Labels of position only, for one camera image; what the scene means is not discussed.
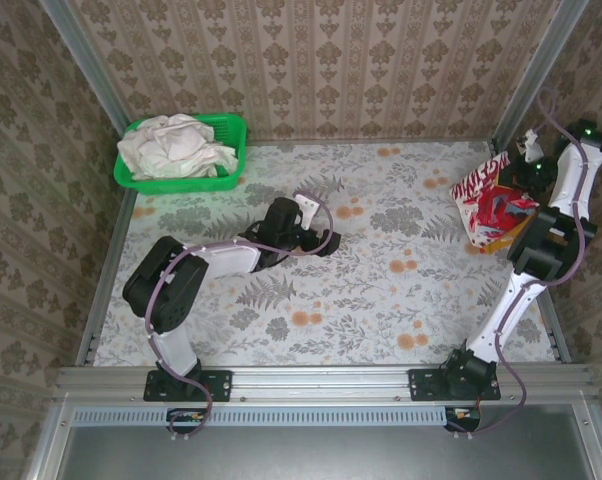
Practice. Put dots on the white t-shirt with red print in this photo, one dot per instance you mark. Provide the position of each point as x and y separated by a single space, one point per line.
486 200

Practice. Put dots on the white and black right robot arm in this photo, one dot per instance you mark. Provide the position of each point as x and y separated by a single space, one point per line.
511 310

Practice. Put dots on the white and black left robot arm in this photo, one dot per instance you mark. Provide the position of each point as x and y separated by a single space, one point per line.
231 255

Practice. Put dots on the crumpled white t-shirts pile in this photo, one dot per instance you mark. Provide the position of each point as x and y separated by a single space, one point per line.
171 147

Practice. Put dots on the folded orange t-shirt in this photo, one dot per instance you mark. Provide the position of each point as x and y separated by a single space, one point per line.
501 245

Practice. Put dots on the green plastic slotted basket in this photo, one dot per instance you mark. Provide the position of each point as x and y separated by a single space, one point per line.
181 185

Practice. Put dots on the floral patterned table cover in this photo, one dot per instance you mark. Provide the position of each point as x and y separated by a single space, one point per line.
371 310

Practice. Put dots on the grey metal panel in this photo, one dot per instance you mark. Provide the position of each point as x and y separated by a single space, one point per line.
311 455

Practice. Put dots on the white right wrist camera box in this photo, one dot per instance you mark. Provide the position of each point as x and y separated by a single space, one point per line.
530 145

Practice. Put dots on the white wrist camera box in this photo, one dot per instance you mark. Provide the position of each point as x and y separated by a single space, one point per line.
307 207
530 145

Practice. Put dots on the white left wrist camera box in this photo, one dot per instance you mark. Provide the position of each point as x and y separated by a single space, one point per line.
307 207

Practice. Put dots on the aluminium frame post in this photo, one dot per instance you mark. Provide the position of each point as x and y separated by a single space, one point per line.
83 60
536 70

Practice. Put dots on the aluminium mounting rail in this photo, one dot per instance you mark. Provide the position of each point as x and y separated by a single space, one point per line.
321 385

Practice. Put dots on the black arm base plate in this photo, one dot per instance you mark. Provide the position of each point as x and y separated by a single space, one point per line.
216 385
423 385

